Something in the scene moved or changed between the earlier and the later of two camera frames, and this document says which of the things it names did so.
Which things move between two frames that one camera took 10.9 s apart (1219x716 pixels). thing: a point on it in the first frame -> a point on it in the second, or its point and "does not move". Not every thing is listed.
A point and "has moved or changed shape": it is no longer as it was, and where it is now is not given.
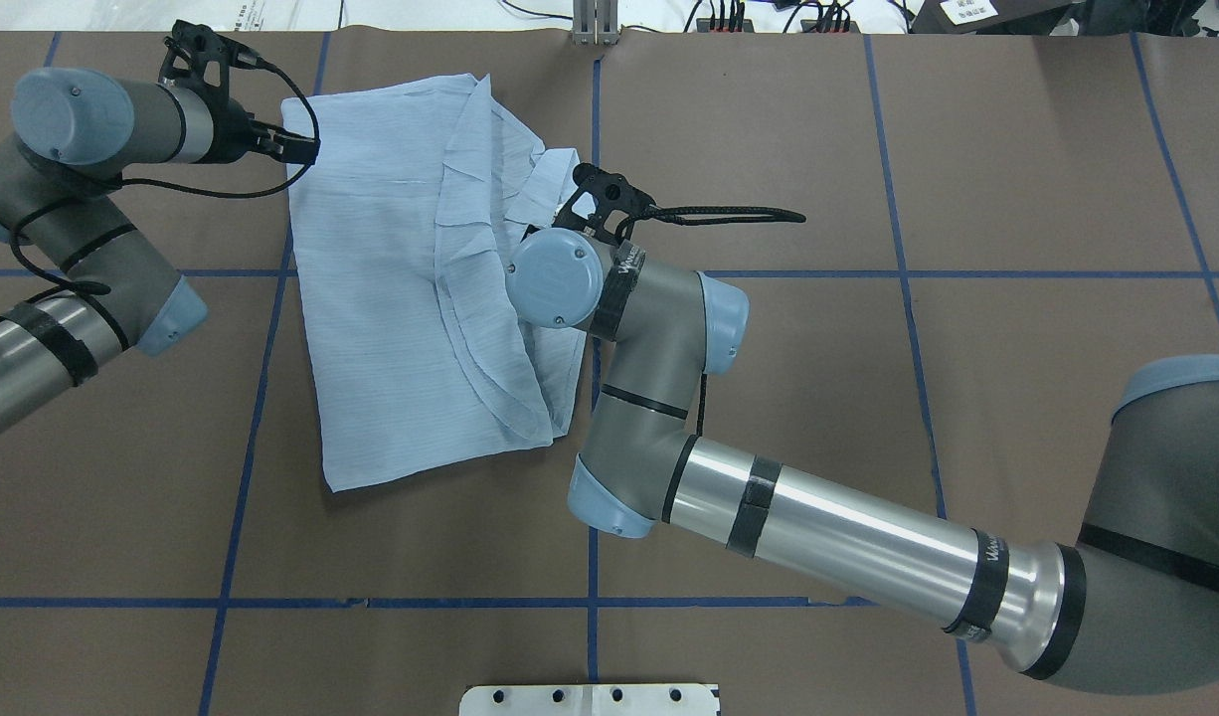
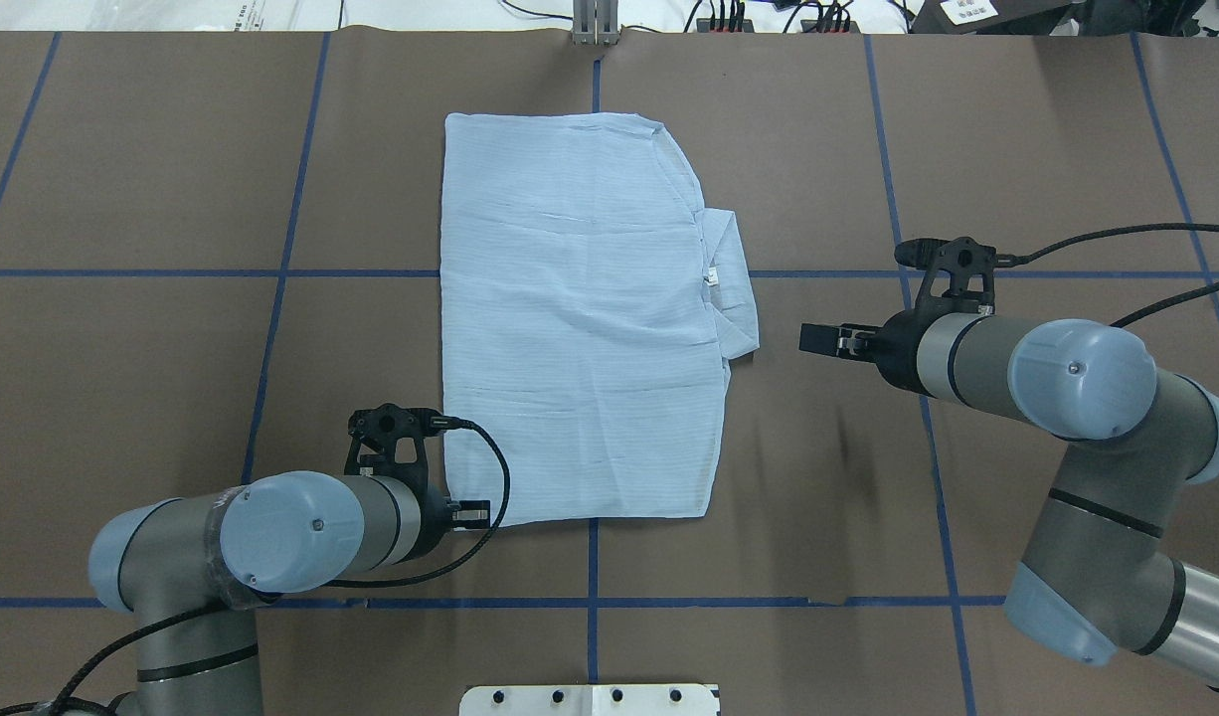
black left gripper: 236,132 -> 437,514
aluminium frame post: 595,22 does not move
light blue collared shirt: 421,353 has moved or changed shape
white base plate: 588,700 does not move
